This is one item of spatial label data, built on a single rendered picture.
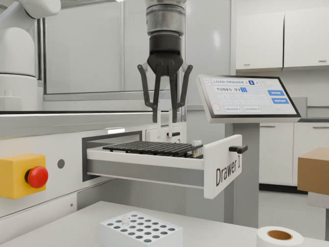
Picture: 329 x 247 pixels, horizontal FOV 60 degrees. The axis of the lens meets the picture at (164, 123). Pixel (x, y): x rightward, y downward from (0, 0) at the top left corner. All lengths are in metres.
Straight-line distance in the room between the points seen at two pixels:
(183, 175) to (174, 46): 0.28
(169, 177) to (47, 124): 0.29
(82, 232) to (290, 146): 3.24
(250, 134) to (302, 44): 2.59
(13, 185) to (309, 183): 0.77
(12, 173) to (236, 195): 1.30
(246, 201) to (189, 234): 1.15
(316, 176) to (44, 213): 0.73
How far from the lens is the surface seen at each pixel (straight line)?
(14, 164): 0.57
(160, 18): 0.66
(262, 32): 4.12
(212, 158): 0.58
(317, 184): 0.95
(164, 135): 1.09
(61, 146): 0.70
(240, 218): 1.72
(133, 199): 0.98
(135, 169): 0.68
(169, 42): 0.66
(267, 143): 3.67
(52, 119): 0.67
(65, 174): 0.72
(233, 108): 1.51
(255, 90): 1.68
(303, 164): 0.94
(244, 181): 1.67
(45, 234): 0.63
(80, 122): 0.75
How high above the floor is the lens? 1.00
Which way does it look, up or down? 3 degrees down
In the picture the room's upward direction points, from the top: straight up
